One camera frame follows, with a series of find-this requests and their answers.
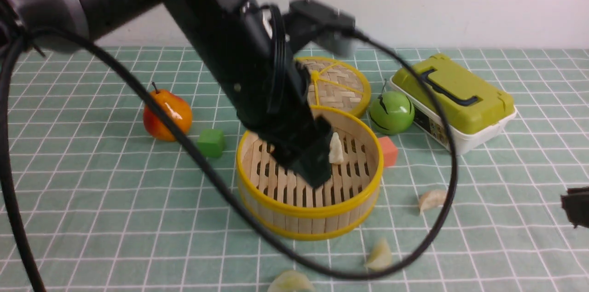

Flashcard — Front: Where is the orange cube block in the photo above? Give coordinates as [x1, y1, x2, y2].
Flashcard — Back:
[378, 137, 399, 167]

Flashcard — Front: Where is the green cube block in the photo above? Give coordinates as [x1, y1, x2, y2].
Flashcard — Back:
[197, 129, 225, 158]

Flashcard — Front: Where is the pale dumpling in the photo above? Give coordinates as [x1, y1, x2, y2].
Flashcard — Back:
[329, 132, 344, 165]
[418, 189, 447, 215]
[364, 237, 393, 271]

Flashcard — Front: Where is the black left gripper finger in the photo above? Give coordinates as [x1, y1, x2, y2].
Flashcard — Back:
[271, 115, 333, 189]

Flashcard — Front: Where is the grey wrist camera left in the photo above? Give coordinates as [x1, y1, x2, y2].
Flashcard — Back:
[283, 0, 356, 57]

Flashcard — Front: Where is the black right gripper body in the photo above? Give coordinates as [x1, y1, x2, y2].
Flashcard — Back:
[561, 186, 589, 229]

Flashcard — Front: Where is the red orange pear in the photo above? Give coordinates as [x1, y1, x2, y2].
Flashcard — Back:
[143, 82, 193, 143]

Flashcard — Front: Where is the green checkered tablecloth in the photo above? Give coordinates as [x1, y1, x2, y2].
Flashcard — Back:
[9, 49, 589, 292]

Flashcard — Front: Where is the bamboo steamer tray yellow rim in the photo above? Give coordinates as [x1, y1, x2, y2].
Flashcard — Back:
[236, 106, 384, 241]

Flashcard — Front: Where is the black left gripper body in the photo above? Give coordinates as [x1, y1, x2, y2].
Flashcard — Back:
[230, 60, 323, 155]

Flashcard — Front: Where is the green lidded white box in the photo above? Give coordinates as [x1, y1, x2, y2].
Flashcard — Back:
[389, 53, 517, 156]

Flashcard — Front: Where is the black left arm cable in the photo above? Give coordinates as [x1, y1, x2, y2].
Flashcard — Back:
[0, 5, 458, 292]

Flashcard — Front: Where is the greenish dumpling front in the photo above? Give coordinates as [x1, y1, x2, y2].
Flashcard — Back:
[267, 270, 316, 292]

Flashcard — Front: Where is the woven bamboo steamer lid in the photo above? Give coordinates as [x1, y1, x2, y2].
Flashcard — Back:
[297, 57, 371, 118]

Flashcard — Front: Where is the green apple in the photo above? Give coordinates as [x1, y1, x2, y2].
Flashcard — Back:
[368, 82, 415, 135]

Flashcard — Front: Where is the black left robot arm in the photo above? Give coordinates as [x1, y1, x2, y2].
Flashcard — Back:
[1, 0, 332, 189]

